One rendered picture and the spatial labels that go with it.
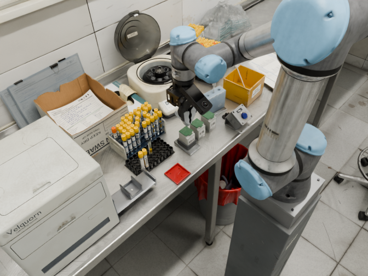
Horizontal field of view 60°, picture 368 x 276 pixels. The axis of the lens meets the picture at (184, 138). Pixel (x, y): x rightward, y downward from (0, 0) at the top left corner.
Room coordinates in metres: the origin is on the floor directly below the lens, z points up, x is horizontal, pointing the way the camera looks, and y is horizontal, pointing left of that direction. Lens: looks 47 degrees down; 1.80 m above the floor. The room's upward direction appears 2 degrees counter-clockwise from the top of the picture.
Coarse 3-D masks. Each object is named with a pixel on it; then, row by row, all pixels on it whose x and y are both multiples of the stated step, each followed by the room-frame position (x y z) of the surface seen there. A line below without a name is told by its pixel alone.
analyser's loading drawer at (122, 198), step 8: (144, 168) 0.68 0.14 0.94; (136, 176) 0.66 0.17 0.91; (144, 176) 0.66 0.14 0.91; (152, 176) 0.64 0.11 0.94; (128, 184) 0.63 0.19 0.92; (136, 184) 0.62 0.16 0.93; (144, 184) 0.63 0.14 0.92; (152, 184) 0.63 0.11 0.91; (120, 192) 0.60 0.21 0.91; (128, 192) 0.57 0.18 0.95; (136, 192) 0.59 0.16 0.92; (144, 192) 0.60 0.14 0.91; (120, 200) 0.57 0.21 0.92; (128, 200) 0.56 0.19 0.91; (120, 208) 0.54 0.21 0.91
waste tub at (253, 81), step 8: (232, 72) 1.17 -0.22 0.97; (240, 72) 1.21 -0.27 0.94; (248, 72) 1.18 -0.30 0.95; (256, 72) 1.16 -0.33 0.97; (224, 80) 1.12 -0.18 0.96; (232, 80) 1.17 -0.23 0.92; (240, 80) 1.21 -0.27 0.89; (248, 80) 1.18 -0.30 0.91; (256, 80) 1.15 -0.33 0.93; (224, 88) 1.12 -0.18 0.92; (232, 88) 1.09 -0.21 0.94; (240, 88) 1.06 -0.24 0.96; (248, 88) 1.16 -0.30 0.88; (256, 88) 1.08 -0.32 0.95; (232, 96) 1.09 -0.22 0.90; (240, 96) 1.06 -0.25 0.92; (248, 96) 1.04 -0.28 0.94; (256, 96) 1.09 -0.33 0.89; (240, 104) 1.06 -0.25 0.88; (248, 104) 1.04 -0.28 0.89
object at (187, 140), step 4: (192, 132) 0.83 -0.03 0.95; (180, 136) 0.83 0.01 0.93; (184, 136) 0.81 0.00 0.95; (188, 136) 0.81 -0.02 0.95; (192, 136) 0.82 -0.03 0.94; (180, 140) 0.83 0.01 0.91; (184, 140) 0.81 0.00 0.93; (188, 140) 0.80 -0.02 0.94; (192, 140) 0.82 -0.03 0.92; (188, 144) 0.80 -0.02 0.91
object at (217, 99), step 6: (210, 90) 1.04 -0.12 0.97; (216, 90) 1.04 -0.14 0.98; (222, 90) 1.04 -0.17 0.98; (210, 96) 1.00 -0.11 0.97; (216, 96) 1.01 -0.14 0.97; (222, 96) 1.03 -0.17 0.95; (216, 102) 1.01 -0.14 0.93; (222, 102) 1.03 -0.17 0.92; (216, 108) 1.01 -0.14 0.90; (222, 108) 1.03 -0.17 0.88; (216, 114) 0.99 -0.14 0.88
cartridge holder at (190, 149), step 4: (176, 140) 0.85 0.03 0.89; (196, 140) 0.83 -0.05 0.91; (176, 144) 0.83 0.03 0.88; (180, 144) 0.82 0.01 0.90; (184, 144) 0.81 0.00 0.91; (192, 144) 0.81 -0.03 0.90; (196, 144) 0.82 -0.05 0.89; (184, 148) 0.80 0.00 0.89; (188, 148) 0.80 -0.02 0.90; (192, 148) 0.80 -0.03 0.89; (196, 148) 0.80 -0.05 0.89; (188, 152) 0.79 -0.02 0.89; (192, 152) 0.78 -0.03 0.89
